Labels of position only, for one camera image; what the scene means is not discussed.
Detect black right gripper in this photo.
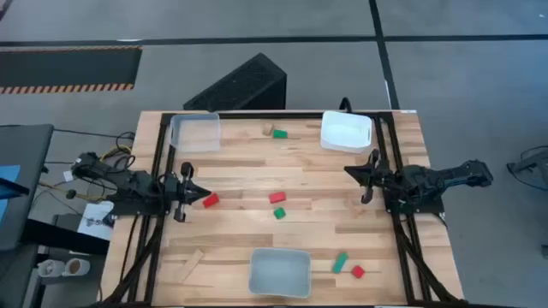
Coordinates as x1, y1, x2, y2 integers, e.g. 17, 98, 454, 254
343, 148, 393, 205

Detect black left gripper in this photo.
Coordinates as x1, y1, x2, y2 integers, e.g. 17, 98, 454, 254
164, 161, 212, 223

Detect long wooden plank block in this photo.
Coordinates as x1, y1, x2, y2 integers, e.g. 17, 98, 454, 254
178, 248, 206, 284

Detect long green block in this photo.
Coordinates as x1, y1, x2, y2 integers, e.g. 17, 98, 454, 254
331, 252, 349, 275

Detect grey plastic bin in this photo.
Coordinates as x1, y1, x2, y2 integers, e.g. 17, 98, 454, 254
247, 246, 313, 299

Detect white plastic bin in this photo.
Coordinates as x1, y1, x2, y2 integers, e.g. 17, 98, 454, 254
319, 110, 373, 155

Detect clear plastic bin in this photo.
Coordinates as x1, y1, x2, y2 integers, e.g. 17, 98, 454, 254
169, 112, 222, 154

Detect white paper sheet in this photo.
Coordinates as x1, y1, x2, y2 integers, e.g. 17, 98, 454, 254
76, 200, 116, 241

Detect black perforated box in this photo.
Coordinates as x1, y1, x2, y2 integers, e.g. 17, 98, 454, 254
182, 52, 288, 111

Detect black low shelf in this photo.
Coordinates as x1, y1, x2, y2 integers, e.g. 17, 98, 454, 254
19, 213, 110, 308

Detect paper cup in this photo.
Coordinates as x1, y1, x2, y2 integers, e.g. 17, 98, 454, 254
37, 258, 66, 278
63, 258, 92, 277

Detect dark grey desk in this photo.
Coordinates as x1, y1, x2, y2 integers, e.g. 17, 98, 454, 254
0, 123, 56, 252

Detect black hazard-striped floor mat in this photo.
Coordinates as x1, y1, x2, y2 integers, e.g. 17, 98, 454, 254
0, 45, 144, 95

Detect blue screen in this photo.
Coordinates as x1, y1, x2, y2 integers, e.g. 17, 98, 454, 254
0, 164, 21, 223

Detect black aluminium table frame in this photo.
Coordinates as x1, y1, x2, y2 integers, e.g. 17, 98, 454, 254
92, 110, 472, 308

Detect black floor cable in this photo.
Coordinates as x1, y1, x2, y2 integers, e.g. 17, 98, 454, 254
53, 127, 137, 149

